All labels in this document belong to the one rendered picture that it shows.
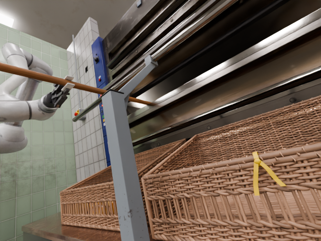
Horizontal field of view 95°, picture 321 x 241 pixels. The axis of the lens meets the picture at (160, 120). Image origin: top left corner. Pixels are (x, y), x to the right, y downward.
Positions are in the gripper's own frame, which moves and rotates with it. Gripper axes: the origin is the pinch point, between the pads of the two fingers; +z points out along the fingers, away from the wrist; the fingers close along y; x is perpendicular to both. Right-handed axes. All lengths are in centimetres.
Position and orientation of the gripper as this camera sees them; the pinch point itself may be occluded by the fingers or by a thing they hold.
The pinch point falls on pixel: (68, 83)
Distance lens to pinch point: 82.2
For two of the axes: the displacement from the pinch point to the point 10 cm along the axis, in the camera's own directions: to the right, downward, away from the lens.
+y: 2.3, 9.4, -2.6
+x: -6.0, -0.8, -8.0
